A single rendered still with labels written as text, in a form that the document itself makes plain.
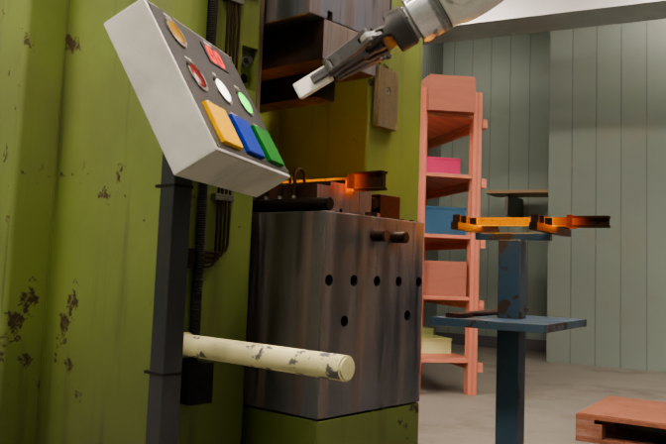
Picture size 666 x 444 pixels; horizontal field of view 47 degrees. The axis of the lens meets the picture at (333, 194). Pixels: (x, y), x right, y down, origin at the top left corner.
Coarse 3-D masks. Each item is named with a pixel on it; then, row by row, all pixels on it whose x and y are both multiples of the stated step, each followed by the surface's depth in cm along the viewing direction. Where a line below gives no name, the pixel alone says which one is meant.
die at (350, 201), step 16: (272, 192) 184; (288, 192) 181; (304, 192) 177; (320, 192) 176; (336, 192) 180; (352, 192) 184; (368, 192) 189; (336, 208) 180; (352, 208) 184; (368, 208) 189
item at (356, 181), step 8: (352, 176) 182; (360, 176) 182; (368, 176) 181; (376, 176) 179; (384, 176) 178; (352, 184) 182; (360, 184) 182; (368, 184) 180; (376, 184) 179; (384, 184) 178
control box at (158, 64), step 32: (128, 32) 120; (160, 32) 119; (192, 32) 136; (128, 64) 120; (160, 64) 118; (224, 64) 144; (160, 96) 118; (192, 96) 117; (160, 128) 117; (192, 128) 116; (192, 160) 115; (224, 160) 120; (256, 160) 130; (256, 192) 145
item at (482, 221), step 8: (568, 216) 202; (576, 216) 201; (584, 216) 200; (592, 216) 199; (600, 216) 198; (608, 216) 197; (480, 224) 215; (488, 224) 214; (496, 224) 213; (504, 224) 211; (512, 224) 210; (520, 224) 209; (528, 224) 208; (560, 224) 203; (568, 224) 201; (576, 224) 202; (584, 224) 201; (592, 224) 200; (600, 224) 199; (608, 224) 198
